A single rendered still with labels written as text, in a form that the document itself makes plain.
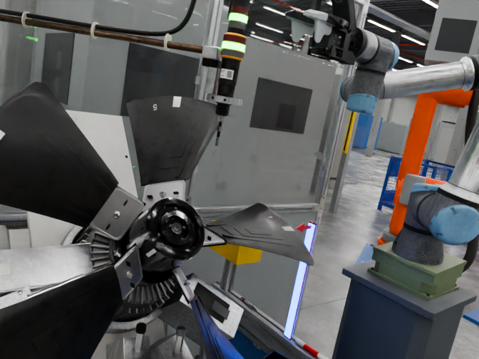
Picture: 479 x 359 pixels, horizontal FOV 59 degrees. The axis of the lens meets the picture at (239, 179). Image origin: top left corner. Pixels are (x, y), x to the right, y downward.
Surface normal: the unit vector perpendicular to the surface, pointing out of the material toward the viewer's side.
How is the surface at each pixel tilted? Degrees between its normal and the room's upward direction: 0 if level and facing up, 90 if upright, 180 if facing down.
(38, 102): 69
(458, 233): 100
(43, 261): 50
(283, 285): 90
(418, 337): 90
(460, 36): 90
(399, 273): 90
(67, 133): 75
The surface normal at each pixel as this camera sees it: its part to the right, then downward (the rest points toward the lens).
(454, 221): -0.07, 0.34
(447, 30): -0.40, 0.10
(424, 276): -0.75, -0.01
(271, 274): 0.62, 0.25
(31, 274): 0.59, -0.43
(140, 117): -0.06, -0.43
